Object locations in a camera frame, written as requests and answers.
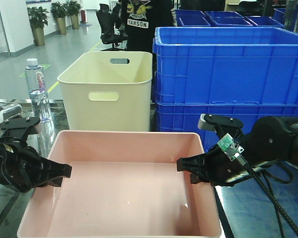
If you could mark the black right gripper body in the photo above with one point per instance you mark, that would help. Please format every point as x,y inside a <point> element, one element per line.
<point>220,170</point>

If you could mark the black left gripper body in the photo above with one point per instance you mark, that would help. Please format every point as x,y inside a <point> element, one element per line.
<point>21,168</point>

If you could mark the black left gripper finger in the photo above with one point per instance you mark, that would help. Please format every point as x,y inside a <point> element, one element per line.
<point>55,182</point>
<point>51,169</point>

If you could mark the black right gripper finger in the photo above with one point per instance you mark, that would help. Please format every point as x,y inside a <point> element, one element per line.
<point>198,164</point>
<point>195,179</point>

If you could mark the pink plastic bin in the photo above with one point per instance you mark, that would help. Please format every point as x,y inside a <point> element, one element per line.
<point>123,185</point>

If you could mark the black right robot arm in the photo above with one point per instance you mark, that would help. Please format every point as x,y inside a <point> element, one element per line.
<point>272,139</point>

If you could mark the green circuit board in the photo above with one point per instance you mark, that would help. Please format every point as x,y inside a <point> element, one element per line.
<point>231,148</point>

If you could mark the white handheld device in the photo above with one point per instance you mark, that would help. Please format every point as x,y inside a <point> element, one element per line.
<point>9,111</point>

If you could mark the lower blue plastic crate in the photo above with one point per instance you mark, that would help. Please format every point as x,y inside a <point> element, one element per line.
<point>185,117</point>

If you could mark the cream plastic basket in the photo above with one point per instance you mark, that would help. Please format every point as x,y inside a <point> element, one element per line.
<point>108,91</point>

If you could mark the clear water bottle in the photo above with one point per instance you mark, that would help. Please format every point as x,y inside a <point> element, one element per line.
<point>38,94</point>

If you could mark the large blue plastic crate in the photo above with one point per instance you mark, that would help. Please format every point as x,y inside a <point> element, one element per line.
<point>230,65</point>

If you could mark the blue crate in background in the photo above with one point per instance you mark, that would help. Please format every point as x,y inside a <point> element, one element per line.
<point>195,18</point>

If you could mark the potted plant gold pot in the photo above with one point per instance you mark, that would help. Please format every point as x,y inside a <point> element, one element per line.
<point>38,19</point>

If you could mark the person in black jacket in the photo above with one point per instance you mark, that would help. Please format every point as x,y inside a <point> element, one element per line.
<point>142,17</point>

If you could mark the black office chair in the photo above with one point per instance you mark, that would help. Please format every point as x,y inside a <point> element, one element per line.
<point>111,31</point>

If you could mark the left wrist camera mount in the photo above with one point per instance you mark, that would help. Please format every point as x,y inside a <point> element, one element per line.
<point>20,128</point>

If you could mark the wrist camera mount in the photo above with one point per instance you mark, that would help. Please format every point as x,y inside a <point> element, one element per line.
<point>220,125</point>
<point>20,128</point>

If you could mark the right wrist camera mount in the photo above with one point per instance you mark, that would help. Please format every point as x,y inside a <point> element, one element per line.
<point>220,125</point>

